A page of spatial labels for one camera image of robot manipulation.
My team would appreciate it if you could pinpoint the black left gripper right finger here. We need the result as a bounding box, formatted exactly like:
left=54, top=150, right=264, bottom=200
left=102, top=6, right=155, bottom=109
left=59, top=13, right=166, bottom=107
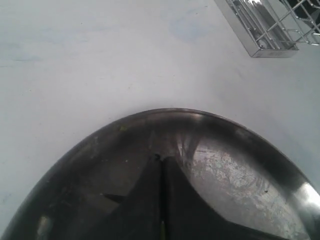
left=161, top=156, right=310, bottom=240

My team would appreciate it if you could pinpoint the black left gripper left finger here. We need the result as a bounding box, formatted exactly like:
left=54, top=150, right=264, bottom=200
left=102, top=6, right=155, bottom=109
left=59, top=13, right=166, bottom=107
left=67, top=157, right=163, bottom=240

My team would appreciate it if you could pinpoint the chrome wire utensil holder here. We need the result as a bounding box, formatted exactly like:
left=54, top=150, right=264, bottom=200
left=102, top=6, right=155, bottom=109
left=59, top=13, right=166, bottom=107
left=215, top=0, right=320, bottom=58

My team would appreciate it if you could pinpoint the round steel plate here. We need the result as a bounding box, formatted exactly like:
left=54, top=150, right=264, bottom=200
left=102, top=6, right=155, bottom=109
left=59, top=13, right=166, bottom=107
left=2, top=108, right=320, bottom=240

